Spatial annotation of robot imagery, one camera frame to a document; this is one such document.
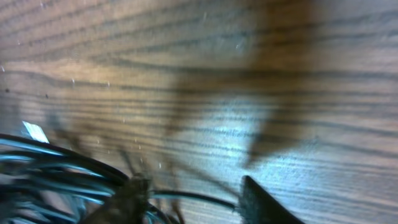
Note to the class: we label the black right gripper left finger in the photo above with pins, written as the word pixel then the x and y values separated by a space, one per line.
pixel 127 206

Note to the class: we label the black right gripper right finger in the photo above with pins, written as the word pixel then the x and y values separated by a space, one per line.
pixel 257 206

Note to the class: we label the black USB cable black plug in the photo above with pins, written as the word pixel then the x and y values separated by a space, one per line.
pixel 43 183

